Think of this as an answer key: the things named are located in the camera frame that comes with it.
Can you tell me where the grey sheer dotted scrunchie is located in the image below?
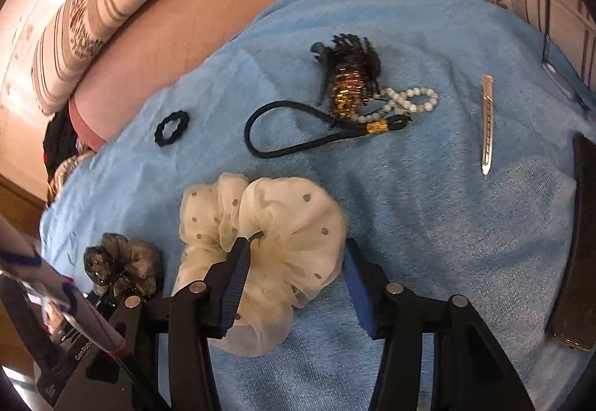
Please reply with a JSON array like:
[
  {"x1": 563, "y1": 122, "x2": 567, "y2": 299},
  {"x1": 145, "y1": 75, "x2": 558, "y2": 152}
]
[{"x1": 83, "y1": 233, "x2": 164, "y2": 299}]

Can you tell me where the cream sheer dotted scrunchie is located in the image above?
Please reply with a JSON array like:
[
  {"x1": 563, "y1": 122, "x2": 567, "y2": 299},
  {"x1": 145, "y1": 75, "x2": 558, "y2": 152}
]
[{"x1": 174, "y1": 173, "x2": 348, "y2": 357}]

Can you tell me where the black smartphone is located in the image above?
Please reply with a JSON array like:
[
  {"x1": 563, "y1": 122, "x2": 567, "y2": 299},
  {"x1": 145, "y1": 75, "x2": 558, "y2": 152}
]
[{"x1": 548, "y1": 133, "x2": 595, "y2": 351}]

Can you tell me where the dark clothes pile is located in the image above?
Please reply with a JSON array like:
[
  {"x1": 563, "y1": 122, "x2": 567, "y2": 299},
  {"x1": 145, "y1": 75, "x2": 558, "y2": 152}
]
[{"x1": 42, "y1": 105, "x2": 78, "y2": 180}]

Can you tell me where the light blue blanket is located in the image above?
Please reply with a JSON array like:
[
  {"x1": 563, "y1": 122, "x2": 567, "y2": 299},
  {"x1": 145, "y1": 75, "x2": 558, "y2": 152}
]
[{"x1": 40, "y1": 0, "x2": 595, "y2": 410}]

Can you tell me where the silver hair clip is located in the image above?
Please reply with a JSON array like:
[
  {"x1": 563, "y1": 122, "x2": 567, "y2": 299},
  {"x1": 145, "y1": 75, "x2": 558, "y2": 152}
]
[{"x1": 481, "y1": 75, "x2": 494, "y2": 176}]

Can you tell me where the black gold hair claw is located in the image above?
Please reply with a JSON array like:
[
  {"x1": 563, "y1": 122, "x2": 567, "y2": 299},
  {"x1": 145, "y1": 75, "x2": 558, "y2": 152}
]
[{"x1": 310, "y1": 33, "x2": 381, "y2": 120}]

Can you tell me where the pink bolster pillow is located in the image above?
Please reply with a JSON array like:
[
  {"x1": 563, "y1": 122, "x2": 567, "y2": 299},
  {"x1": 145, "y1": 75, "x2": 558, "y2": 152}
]
[{"x1": 69, "y1": 0, "x2": 277, "y2": 151}]

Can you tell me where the small black hair tie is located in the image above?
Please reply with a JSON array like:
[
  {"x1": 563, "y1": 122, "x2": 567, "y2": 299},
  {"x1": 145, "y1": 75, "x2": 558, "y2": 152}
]
[{"x1": 153, "y1": 109, "x2": 191, "y2": 148}]

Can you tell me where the black cord hair tie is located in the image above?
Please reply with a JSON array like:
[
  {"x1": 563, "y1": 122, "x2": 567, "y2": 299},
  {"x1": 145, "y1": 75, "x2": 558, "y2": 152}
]
[{"x1": 243, "y1": 99, "x2": 413, "y2": 160}]

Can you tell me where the pale bead bracelet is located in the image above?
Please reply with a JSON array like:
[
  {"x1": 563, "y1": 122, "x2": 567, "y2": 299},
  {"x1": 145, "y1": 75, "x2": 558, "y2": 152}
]
[{"x1": 367, "y1": 85, "x2": 441, "y2": 124}]

